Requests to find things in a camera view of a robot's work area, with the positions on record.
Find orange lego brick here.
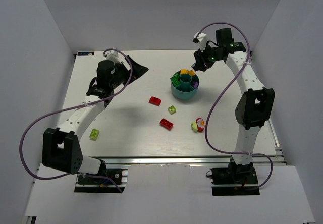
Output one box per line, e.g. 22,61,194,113
186,70,195,77

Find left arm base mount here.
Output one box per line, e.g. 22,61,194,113
74,165,128,194

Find red flower lego piece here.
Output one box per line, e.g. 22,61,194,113
196,118,205,132

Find yellow rounded lego brick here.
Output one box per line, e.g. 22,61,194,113
180,69,190,75

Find lime green lego brick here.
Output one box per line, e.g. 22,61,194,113
89,129,99,141

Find left corner label sticker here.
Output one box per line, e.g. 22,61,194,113
77,51,94,57

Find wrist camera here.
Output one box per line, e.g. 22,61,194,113
193,32,207,52
104,50,119,63

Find teal round divided container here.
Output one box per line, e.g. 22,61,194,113
171,70,200,101

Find green lego plate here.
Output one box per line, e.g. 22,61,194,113
170,73,180,83

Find dark green small lego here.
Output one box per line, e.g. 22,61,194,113
172,82,180,87

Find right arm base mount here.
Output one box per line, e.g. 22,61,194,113
205,167,260,196

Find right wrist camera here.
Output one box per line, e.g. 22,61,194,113
193,32,207,52

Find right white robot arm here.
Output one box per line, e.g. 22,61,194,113
192,28,275,166

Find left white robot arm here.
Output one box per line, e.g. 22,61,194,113
42,56,148,176

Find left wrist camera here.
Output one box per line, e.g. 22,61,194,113
104,50,119,63

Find light green small lego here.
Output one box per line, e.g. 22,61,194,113
168,105,177,114

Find red rectangular lego brick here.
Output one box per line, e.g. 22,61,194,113
159,118,174,131

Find red curved lego brick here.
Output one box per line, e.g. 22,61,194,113
149,96,162,106

